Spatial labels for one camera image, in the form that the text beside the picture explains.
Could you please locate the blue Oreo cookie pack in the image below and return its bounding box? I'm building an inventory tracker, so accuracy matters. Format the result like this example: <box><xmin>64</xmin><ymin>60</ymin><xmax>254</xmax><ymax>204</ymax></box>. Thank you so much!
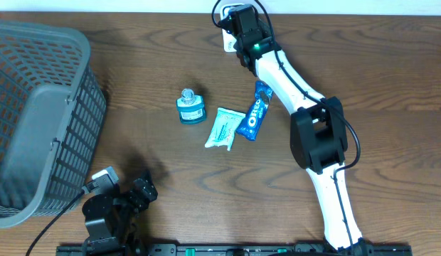
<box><xmin>236</xmin><ymin>80</ymin><xmax>273</xmax><ymax>141</ymax></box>

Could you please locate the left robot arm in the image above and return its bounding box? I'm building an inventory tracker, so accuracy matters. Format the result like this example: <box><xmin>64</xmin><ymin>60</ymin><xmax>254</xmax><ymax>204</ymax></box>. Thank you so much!
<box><xmin>81</xmin><ymin>166</ymin><xmax>158</xmax><ymax>255</ymax></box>

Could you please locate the black right camera cable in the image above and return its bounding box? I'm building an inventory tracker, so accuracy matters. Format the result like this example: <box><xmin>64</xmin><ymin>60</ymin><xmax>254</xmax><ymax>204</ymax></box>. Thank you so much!
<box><xmin>211</xmin><ymin>0</ymin><xmax>361</xmax><ymax>250</ymax></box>

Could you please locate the black left camera cable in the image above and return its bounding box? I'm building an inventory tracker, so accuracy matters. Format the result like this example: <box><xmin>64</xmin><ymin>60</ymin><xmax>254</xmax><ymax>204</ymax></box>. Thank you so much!
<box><xmin>24</xmin><ymin>190</ymin><xmax>87</xmax><ymax>256</ymax></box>

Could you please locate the black camera cable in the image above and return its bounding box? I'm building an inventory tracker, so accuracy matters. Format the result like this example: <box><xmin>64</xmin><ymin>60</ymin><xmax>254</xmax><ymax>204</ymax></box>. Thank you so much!
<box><xmin>211</xmin><ymin>0</ymin><xmax>361</xmax><ymax>250</ymax></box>
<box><xmin>24</xmin><ymin>190</ymin><xmax>87</xmax><ymax>256</ymax></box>

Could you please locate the teal wet wipes pack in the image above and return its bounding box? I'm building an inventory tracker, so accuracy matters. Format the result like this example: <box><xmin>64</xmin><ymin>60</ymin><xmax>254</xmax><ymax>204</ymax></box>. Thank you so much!
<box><xmin>204</xmin><ymin>107</ymin><xmax>245</xmax><ymax>151</ymax></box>

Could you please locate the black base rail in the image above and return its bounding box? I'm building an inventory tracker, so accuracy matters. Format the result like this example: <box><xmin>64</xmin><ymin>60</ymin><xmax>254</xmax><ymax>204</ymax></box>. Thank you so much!
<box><xmin>55</xmin><ymin>241</ymin><xmax>413</xmax><ymax>256</ymax></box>

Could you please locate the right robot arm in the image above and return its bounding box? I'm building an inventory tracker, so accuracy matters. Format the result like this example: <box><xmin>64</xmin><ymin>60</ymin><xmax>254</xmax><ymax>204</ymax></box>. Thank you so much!
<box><xmin>214</xmin><ymin>1</ymin><xmax>362</xmax><ymax>255</ymax></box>

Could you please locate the blue mouthwash bottle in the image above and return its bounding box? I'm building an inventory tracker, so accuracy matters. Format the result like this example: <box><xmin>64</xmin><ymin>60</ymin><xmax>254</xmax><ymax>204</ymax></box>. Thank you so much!
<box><xmin>176</xmin><ymin>88</ymin><xmax>206</xmax><ymax>124</ymax></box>

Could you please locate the grey plastic mesh basket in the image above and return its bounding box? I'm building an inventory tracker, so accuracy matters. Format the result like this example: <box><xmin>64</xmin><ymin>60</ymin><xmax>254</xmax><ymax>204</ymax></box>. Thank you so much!
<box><xmin>0</xmin><ymin>19</ymin><xmax>107</xmax><ymax>229</ymax></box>

